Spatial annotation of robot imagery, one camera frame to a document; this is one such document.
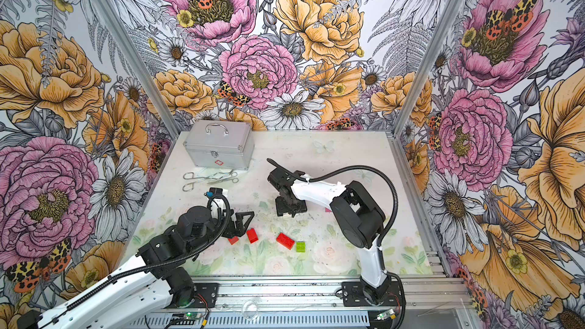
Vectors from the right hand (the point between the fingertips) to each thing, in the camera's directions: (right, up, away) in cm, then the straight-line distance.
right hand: (290, 216), depth 90 cm
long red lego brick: (-2, -7, -6) cm, 10 cm away
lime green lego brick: (+4, -9, -7) cm, 12 cm away
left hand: (-15, +3, -15) cm, 21 cm away
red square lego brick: (-14, -5, -6) cm, 16 cm away
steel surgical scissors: (-34, +14, +15) cm, 40 cm away
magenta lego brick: (+15, +1, +4) cm, 16 cm away
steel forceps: (-45, +10, +11) cm, 47 cm away
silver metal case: (-30, +28, +9) cm, 42 cm away
